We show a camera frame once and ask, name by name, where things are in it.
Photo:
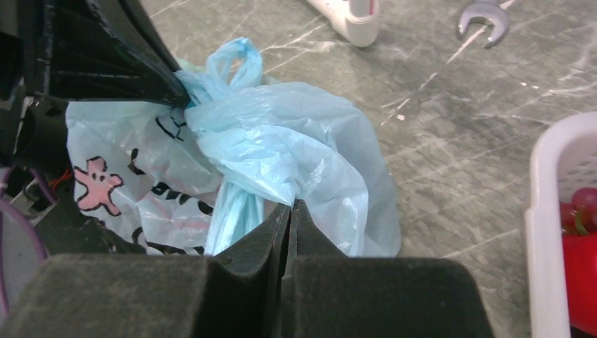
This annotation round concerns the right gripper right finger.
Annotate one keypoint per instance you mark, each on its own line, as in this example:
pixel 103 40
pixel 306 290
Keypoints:
pixel 325 293

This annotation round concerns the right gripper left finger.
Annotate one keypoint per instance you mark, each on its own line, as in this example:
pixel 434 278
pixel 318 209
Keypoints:
pixel 232 294

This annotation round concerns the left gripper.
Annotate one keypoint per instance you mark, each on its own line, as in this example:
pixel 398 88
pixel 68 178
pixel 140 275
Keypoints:
pixel 100 60

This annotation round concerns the light blue plastic bag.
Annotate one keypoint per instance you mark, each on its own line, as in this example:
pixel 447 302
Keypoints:
pixel 195 180

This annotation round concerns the white plastic basket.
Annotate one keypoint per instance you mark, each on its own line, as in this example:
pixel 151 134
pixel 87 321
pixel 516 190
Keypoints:
pixel 563 160

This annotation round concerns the silver wrench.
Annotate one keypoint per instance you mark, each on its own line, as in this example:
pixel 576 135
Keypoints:
pixel 488 13

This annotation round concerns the light red fake grapes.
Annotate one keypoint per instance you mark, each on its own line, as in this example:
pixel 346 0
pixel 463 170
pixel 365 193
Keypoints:
pixel 578 217

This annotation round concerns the white pvc pipe frame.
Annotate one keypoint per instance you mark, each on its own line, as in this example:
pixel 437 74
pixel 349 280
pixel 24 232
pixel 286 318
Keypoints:
pixel 357 21

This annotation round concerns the red fake apple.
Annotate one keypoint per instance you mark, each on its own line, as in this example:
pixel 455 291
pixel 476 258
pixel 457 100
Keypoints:
pixel 579 253

